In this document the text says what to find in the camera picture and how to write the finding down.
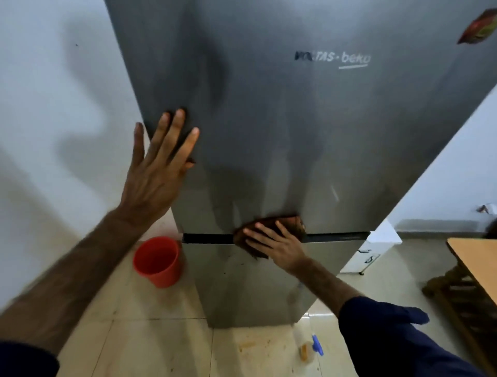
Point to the person's right hand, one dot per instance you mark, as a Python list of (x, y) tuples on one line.
[(283, 252)]

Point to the person's left hand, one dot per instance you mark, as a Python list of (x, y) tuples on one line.
[(155, 186)]

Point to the brown checked cloth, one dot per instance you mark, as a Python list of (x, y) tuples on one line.
[(289, 224)]

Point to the plain silver refrigerator door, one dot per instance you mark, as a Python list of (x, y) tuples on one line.
[(240, 291)]

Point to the red plastic bucket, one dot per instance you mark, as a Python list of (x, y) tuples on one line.
[(157, 260)]

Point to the spray bottle blue trigger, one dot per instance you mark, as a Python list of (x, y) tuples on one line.
[(308, 349)]

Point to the silver refrigerator door with logo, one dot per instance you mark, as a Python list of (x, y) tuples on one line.
[(291, 136)]

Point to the person's right forearm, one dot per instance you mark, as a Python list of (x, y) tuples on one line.
[(326, 287)]

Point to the person's left forearm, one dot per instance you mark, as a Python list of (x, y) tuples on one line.
[(66, 283)]

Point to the grey refrigerator cabinet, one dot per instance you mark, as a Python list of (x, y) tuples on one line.
[(205, 237)]

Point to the small white cabinet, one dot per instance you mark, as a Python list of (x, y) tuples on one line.
[(382, 237)]

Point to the dark blue right sleeve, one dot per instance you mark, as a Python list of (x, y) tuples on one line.
[(388, 341)]

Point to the dark blue sleeve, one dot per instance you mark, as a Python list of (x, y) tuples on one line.
[(23, 361), (388, 341)]

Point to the light wooden table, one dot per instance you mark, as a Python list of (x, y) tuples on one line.
[(477, 260)]

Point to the dark blue left sleeve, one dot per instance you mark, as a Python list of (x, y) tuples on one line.
[(23, 361)]

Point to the red fridge magnet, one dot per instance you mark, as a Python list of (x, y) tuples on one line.
[(479, 27)]

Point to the white wall socket with plug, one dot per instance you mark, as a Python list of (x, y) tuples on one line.
[(490, 209)]

